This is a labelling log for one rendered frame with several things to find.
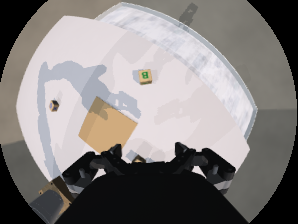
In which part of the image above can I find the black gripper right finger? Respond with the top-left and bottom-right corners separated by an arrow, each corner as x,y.
159,142 -> 236,195

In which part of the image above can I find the tan flat square mat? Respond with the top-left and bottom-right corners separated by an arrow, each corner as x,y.
78,96 -> 138,154

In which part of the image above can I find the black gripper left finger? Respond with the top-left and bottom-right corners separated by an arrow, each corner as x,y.
62,144 -> 138,199

